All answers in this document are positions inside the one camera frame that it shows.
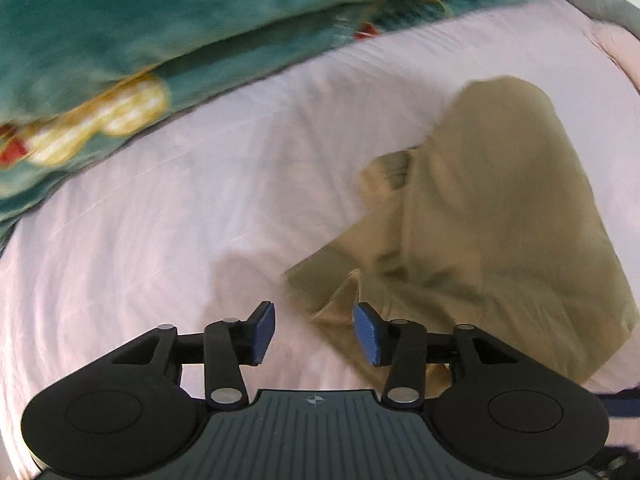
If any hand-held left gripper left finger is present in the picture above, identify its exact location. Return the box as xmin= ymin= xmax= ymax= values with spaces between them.
xmin=107 ymin=301 xmax=277 ymax=411

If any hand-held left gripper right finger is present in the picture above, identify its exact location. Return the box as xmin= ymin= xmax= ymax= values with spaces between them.
xmin=352 ymin=302 xmax=527 ymax=409

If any khaki garment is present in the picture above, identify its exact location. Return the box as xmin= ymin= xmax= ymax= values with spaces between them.
xmin=282 ymin=76 xmax=640 ymax=402

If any green printed plush blanket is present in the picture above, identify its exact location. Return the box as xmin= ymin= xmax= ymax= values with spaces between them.
xmin=0 ymin=0 xmax=591 ymax=251

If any pink pillow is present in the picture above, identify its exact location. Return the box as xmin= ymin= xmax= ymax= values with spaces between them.
xmin=584 ymin=20 xmax=640 ymax=92

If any dark blue strap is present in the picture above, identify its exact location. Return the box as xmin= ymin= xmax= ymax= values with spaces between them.
xmin=599 ymin=394 xmax=640 ymax=419

